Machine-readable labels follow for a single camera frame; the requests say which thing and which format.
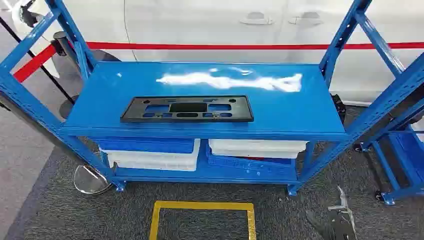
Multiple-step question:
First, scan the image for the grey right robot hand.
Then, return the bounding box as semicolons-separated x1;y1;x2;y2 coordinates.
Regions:
326;185;358;240

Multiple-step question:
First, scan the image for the stanchion with chrome base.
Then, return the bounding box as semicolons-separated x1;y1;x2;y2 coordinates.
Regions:
0;92;114;196

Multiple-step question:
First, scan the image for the red barrier belt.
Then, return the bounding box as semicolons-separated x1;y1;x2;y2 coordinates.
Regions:
85;41;424;51
13;44;58;84

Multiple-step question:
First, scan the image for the blue plastic bin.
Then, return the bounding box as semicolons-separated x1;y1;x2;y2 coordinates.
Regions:
205;145;296;174
94;137;196;155

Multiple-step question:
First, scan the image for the white plastic bin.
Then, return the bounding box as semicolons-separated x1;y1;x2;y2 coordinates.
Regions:
208;139;309;160
99;139;202;172

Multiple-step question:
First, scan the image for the black plastic plate frame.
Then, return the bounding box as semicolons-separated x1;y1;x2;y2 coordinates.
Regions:
120;95;255;124

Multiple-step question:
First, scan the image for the thin black stanchion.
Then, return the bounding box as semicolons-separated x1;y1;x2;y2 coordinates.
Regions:
0;16;80;120

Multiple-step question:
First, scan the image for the thin yellow tape square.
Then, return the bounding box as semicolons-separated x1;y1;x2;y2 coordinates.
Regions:
149;200;258;240

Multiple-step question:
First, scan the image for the black stanchion post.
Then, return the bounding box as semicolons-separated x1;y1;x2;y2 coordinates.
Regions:
51;31;80;67

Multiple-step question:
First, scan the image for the white car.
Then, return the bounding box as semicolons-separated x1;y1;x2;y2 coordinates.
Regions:
9;0;424;107

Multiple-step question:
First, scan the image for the blue metal shelf rack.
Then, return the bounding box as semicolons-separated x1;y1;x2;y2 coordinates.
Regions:
0;0;424;198
352;96;424;206

